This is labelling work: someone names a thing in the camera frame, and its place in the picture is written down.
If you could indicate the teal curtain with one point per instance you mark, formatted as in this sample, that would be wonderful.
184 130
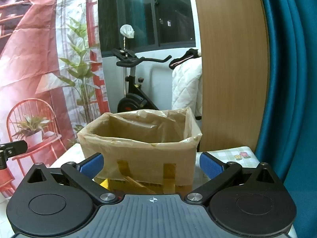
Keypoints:
292 91

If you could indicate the black and pink garment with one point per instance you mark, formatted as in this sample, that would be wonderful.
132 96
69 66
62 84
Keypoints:
184 58

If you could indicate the white quilted blanket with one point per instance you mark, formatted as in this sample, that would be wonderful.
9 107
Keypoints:
185 86

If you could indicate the white plastic bag cover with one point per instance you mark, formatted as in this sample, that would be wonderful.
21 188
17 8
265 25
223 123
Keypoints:
127 31

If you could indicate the cardboard box with plastic liner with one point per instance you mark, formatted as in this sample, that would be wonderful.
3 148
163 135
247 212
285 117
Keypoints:
148 158

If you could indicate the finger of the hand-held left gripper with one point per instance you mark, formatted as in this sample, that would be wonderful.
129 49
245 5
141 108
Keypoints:
14 148

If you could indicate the red printed backdrop cloth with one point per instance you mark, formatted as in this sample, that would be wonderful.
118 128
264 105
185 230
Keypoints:
37 54

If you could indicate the wooden panel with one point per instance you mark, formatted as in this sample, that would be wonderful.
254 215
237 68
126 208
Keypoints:
230 67

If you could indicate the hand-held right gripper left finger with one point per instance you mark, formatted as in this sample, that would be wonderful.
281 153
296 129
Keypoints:
90 164

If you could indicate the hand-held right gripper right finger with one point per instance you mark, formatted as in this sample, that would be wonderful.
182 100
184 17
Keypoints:
211 164

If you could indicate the dark window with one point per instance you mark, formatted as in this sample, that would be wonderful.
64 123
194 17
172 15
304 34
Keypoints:
173 17

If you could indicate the black exercise bike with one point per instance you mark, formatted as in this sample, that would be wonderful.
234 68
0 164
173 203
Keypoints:
131 99

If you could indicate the yellow snack packet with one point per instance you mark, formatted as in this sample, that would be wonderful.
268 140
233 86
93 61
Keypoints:
105 183

